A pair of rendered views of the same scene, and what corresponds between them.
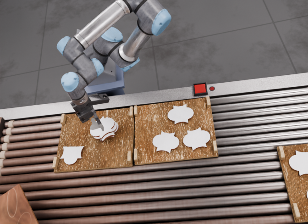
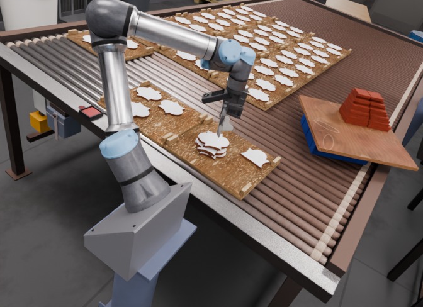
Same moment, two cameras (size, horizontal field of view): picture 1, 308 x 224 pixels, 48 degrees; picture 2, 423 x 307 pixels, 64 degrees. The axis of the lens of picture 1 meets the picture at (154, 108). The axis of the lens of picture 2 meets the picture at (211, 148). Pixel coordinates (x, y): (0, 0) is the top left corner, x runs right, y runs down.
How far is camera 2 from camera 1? 2.35 m
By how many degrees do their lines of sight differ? 89
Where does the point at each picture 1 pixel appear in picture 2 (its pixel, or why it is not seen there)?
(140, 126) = (176, 129)
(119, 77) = not seen: hidden behind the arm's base
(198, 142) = (151, 91)
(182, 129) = (149, 104)
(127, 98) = (158, 161)
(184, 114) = (134, 106)
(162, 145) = (177, 107)
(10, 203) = (329, 141)
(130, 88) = not seen: outside the picture
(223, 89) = (76, 100)
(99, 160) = (234, 138)
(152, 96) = not seen: hidden behind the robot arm
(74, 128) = (238, 175)
